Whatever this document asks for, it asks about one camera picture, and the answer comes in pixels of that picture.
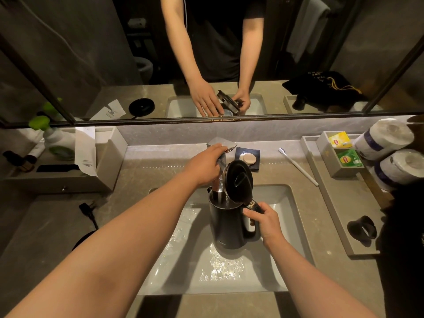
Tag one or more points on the grey rectangular tray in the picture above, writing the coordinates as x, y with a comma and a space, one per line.
344, 201

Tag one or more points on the white tube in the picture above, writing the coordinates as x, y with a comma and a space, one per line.
35, 152

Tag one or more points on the black electric kettle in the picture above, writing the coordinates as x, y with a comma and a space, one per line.
228, 221

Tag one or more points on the small dark bottle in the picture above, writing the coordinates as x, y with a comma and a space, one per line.
15, 160

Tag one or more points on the green tea bag packet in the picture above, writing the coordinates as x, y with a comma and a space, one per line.
349, 158

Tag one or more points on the person's right hand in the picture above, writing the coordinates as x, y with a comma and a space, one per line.
270, 228

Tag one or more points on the person's left fingers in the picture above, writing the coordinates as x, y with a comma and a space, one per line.
217, 149

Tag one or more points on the white toothbrush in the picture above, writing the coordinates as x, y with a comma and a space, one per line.
298, 167

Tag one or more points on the dark blue soap dish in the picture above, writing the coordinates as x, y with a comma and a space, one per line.
256, 163

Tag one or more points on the white paper card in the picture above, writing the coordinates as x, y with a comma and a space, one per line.
85, 152

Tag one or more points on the yellow tea bag packet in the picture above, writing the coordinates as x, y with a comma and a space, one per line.
339, 139

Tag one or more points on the green spray bottle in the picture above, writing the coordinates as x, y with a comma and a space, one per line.
59, 142

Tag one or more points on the grey organizer box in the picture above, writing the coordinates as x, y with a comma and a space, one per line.
109, 162

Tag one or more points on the white sink basin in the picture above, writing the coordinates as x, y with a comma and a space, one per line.
185, 261

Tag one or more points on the wall mirror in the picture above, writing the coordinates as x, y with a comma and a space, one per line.
82, 46

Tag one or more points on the person's left hand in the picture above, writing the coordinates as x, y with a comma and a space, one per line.
202, 168

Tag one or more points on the grey tea bag box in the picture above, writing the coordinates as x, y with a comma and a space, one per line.
333, 168

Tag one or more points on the round beige soap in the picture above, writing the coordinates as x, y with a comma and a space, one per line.
247, 158

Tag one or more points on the white toilet paper roll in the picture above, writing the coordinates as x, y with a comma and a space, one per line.
399, 168
381, 139

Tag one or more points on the person's right thumb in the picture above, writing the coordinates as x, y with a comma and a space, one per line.
251, 214

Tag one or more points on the black fabric bag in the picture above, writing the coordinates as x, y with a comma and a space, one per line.
404, 254

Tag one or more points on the person's left forearm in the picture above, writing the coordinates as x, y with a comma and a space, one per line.
116, 254

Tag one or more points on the chrome sink faucet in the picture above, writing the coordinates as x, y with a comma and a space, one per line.
221, 142

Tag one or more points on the person's right forearm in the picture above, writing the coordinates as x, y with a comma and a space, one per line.
314, 288

